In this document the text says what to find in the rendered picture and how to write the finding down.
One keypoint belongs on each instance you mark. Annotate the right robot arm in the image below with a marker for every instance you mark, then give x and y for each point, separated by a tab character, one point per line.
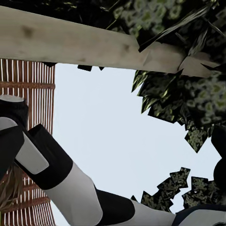
70	189

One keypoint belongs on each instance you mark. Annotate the wicker basket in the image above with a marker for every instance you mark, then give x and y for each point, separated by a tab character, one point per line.
12	188

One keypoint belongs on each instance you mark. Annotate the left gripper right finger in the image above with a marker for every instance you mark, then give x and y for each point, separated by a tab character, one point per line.
219	140

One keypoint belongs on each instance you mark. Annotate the tree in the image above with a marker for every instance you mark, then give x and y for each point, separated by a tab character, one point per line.
177	47
94	13
203	192

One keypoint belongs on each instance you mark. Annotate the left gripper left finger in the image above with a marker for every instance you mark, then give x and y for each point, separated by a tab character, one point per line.
11	141

